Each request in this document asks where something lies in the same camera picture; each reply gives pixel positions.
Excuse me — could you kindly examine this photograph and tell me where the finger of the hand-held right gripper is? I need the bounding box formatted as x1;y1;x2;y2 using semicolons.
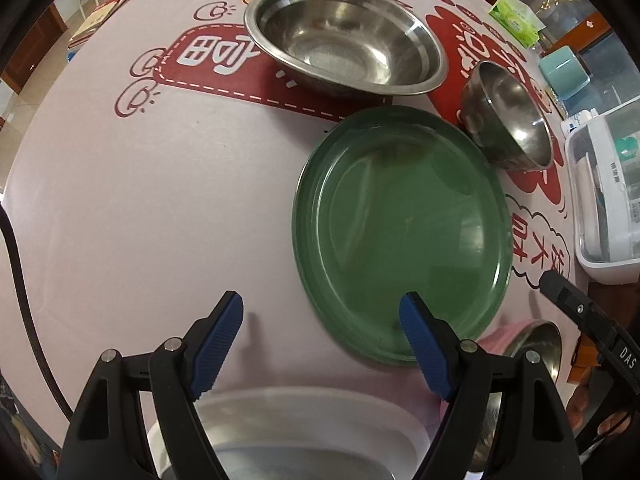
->
539;270;613;341

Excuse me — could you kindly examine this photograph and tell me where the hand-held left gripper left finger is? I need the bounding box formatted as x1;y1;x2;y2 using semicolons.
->
57;290;245;480

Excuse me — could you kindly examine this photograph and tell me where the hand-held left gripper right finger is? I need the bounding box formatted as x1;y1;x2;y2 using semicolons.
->
398;291;583;480

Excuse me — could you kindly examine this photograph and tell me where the pink steel bowl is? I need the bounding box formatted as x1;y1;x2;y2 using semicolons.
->
475;320;563;476

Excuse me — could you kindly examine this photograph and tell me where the white plate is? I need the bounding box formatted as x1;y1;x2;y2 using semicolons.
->
145;386;441;480

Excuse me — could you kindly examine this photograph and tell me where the green plate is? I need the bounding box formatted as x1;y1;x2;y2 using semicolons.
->
291;106;513;365

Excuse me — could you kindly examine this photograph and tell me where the large steel bowl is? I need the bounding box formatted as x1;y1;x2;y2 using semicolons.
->
243;0;447;97

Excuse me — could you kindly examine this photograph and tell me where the person's right hand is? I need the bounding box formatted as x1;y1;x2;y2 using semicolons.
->
566;382;633;441

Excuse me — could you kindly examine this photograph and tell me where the white sterilizer cabinet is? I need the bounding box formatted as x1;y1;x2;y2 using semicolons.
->
565;95;640;283

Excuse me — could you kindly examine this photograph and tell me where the small steel bowl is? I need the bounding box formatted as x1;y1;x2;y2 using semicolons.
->
459;60;555;171

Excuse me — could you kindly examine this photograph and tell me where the teal canister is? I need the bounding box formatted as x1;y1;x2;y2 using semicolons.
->
539;45;591;103

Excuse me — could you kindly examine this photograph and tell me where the green tissue pack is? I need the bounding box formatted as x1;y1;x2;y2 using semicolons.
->
487;0;546;50

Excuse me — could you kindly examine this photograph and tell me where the stack of books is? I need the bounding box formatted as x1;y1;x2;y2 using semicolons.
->
67;0;126;48

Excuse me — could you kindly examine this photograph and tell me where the wooden room door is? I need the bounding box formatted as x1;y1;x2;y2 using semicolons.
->
0;5;66;96

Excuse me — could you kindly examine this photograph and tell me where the black cable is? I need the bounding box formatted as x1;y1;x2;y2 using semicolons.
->
0;202;73;421

